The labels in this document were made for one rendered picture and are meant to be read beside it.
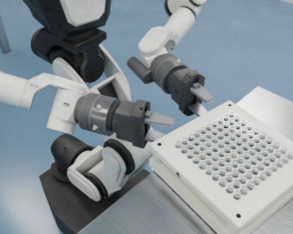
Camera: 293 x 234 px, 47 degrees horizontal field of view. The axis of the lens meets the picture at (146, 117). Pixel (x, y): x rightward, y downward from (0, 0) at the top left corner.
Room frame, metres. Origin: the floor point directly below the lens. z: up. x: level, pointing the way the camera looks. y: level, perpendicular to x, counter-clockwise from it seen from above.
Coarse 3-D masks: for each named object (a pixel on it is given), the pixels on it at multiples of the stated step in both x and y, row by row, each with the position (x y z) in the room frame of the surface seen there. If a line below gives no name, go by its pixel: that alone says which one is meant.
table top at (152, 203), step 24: (264, 96) 0.75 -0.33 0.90; (264, 120) 0.65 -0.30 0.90; (288, 120) 0.65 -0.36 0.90; (144, 192) 0.43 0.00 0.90; (168, 192) 0.43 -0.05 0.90; (120, 216) 0.37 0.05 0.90; (144, 216) 0.37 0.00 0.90; (168, 216) 0.37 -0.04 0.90; (192, 216) 0.37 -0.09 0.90; (288, 216) 0.37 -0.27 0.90
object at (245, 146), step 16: (192, 144) 0.49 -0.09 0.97; (208, 144) 0.49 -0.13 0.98; (224, 144) 0.49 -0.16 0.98; (240, 144) 0.49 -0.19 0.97; (256, 144) 0.48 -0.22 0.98; (208, 160) 0.45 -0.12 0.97; (224, 160) 0.44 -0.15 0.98; (240, 160) 0.44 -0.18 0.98; (256, 160) 0.45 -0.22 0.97; (272, 160) 0.45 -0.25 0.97; (240, 176) 0.40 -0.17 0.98
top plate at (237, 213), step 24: (192, 120) 0.57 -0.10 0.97; (240, 120) 0.57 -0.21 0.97; (168, 144) 0.49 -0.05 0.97; (288, 144) 0.49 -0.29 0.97; (192, 168) 0.43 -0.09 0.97; (264, 168) 0.43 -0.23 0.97; (288, 168) 0.43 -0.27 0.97; (216, 192) 0.37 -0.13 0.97; (264, 192) 0.37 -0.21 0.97; (240, 216) 0.32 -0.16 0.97
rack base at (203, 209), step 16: (160, 176) 0.46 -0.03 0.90; (176, 176) 0.45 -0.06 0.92; (176, 192) 0.42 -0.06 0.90; (192, 192) 0.41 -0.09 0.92; (288, 192) 0.41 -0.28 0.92; (208, 208) 0.37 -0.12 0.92; (272, 208) 0.37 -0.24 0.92; (208, 224) 0.35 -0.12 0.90; (224, 224) 0.34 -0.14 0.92; (256, 224) 0.34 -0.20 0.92
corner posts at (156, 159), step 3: (153, 156) 0.49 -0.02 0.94; (156, 156) 0.48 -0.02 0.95; (153, 159) 0.49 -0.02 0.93; (156, 159) 0.48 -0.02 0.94; (159, 159) 0.48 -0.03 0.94; (156, 162) 0.48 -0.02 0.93; (159, 162) 0.48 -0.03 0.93; (162, 162) 0.48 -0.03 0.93; (228, 225) 0.32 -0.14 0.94; (228, 228) 0.32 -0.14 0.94; (231, 228) 0.32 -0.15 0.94; (228, 231) 0.32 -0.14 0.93; (231, 231) 0.32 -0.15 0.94; (234, 231) 0.31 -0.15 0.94; (240, 231) 0.31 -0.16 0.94
